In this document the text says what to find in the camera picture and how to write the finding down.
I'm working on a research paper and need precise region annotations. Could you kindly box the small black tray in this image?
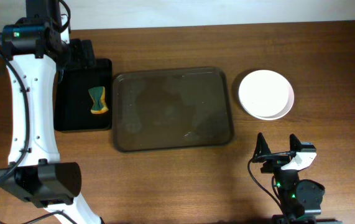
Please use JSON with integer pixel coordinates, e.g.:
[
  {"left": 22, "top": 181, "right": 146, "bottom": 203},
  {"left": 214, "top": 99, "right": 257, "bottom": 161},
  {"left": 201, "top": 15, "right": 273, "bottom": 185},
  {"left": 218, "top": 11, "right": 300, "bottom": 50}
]
[{"left": 53, "top": 58, "right": 113, "bottom": 132}]

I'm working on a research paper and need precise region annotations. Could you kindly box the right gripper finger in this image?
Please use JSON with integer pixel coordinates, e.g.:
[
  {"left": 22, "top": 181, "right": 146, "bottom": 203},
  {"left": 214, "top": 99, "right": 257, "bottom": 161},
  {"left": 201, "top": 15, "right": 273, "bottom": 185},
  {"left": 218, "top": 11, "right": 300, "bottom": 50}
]
[
  {"left": 289, "top": 134, "right": 302, "bottom": 152},
  {"left": 253, "top": 133, "right": 271, "bottom": 157}
]

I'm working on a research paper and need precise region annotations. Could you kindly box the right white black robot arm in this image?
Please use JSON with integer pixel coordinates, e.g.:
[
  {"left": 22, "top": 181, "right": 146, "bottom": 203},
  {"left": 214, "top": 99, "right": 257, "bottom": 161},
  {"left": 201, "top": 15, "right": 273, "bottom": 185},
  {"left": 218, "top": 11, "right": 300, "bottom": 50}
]
[{"left": 247, "top": 133, "right": 325, "bottom": 223}]

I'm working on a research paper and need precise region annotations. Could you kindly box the pale green plate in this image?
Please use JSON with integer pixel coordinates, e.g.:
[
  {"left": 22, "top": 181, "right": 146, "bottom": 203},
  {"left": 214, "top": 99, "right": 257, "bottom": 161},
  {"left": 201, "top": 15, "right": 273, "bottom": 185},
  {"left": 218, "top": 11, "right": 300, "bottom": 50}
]
[{"left": 251, "top": 107, "right": 292, "bottom": 121}]

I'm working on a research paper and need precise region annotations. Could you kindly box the yellow green sponge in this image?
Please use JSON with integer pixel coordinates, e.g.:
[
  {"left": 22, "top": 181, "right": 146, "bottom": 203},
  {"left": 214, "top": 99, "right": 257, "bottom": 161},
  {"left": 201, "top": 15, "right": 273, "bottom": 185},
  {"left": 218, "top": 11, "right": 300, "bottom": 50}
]
[{"left": 88, "top": 86, "right": 109, "bottom": 114}]

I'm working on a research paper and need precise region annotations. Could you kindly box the large brown tray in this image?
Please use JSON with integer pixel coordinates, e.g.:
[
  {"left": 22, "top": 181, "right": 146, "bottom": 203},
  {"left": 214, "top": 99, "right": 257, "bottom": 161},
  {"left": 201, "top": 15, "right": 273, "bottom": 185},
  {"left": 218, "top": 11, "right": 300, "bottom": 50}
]
[{"left": 112, "top": 67, "right": 234, "bottom": 153}]

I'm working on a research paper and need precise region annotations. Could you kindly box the white plate with orange stain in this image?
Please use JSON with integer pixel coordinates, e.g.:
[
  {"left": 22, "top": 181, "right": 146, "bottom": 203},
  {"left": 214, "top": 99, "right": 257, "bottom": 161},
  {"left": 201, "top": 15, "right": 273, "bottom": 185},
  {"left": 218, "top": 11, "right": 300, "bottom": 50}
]
[{"left": 237, "top": 70, "right": 295, "bottom": 116}]

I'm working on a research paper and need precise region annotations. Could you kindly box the dark base plate corner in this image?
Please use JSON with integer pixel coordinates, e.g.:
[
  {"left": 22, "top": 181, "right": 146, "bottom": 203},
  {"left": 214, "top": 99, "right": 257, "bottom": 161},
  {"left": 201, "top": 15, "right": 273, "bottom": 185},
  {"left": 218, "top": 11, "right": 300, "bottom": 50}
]
[{"left": 271, "top": 215, "right": 343, "bottom": 224}]

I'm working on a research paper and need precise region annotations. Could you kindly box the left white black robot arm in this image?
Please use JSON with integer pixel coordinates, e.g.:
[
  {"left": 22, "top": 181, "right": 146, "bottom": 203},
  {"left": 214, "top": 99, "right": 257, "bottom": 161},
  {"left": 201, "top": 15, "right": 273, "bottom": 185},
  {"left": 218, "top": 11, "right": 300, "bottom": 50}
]
[{"left": 0, "top": 15, "right": 103, "bottom": 223}]

